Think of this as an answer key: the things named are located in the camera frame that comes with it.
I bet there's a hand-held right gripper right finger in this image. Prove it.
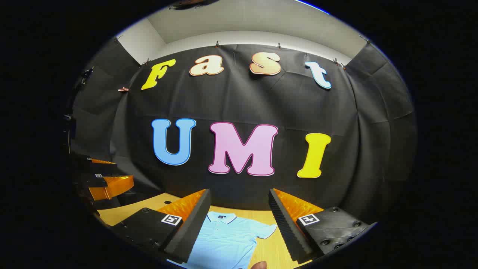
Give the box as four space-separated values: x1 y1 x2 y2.
268 188 378 264

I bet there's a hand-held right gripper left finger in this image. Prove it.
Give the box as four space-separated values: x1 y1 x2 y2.
110 189 212 264

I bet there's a light blue T-shirt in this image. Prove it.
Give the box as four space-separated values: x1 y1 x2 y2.
181 211 277 269

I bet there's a dark device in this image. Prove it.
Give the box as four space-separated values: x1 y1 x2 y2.
77 67 94 88

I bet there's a black backdrop cloth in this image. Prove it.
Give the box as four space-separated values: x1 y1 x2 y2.
69 37 418 225

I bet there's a brown overhead object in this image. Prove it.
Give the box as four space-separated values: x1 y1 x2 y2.
168 0 221 10

